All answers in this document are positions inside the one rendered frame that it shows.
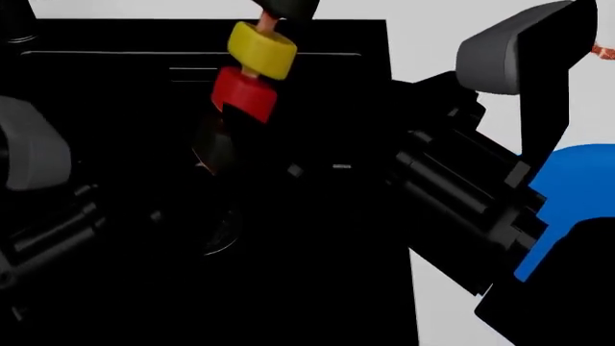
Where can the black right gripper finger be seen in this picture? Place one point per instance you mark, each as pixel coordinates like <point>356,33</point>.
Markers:
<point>336,180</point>
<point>269,144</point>

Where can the skewer with yellow red pieces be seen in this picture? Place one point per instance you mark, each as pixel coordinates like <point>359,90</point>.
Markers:
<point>262,48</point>

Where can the round sink drain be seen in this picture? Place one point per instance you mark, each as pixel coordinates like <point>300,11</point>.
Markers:
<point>225,238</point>

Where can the blue plate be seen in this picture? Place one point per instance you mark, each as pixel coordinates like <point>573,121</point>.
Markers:
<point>576,187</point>

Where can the reddish brown food piece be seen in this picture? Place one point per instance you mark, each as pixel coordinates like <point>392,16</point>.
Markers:
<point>604,52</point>

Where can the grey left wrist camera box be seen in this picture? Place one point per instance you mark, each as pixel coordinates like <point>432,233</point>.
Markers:
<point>33,144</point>

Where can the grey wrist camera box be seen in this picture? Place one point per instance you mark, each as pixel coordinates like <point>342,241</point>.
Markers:
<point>499,50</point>
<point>33,144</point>

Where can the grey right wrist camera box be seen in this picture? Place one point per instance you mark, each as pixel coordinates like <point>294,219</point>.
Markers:
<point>499,50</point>

